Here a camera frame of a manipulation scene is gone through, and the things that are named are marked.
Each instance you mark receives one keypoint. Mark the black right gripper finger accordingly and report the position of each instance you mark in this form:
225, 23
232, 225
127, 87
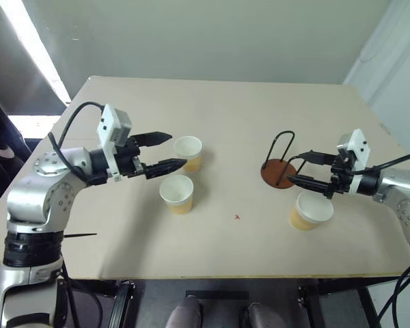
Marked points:
309, 183
317, 157

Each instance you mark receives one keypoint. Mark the dark grey rounded shape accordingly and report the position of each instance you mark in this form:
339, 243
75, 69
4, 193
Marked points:
184, 314
259, 316

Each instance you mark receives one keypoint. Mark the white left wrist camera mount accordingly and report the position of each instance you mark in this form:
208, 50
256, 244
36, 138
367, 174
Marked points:
109, 127

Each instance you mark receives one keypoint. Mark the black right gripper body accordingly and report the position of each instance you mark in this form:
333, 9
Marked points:
341, 176

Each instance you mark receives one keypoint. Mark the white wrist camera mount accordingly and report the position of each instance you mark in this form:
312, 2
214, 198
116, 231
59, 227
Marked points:
109, 127
359, 143

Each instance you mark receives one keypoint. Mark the black table frame leg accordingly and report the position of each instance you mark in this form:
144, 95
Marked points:
309, 304
369, 307
123, 304

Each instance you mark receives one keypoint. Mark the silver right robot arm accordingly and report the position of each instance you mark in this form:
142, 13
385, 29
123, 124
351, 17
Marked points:
396, 186

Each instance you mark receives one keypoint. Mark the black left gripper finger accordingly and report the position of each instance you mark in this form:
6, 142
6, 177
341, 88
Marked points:
165, 166
155, 138

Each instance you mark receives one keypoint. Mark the white and yellow paper cup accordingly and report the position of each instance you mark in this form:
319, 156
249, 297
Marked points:
177, 191
188, 150
312, 208

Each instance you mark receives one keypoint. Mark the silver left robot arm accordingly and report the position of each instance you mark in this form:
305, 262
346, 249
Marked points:
30, 198

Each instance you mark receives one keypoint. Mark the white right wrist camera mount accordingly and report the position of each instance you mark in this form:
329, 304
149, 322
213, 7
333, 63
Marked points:
359, 143

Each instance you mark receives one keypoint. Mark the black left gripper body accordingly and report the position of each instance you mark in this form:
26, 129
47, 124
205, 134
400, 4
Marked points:
128, 160

